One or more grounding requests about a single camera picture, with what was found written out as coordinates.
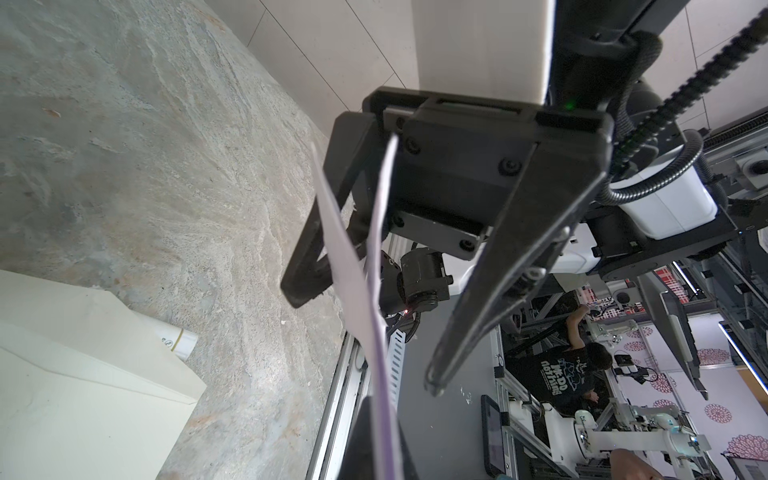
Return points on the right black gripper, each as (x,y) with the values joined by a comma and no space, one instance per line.
(474,162)

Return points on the purple envelope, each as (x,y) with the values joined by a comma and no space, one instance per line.
(358,288)

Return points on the white glue stick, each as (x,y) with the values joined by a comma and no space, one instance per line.
(178,340)

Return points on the cream envelope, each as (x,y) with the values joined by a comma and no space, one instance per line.
(88,390)

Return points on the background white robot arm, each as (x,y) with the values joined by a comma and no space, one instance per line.
(577,440)

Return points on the person in black shirt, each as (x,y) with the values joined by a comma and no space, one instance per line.
(563,374)

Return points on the aluminium rail frame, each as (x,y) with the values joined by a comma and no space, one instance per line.
(349,387)

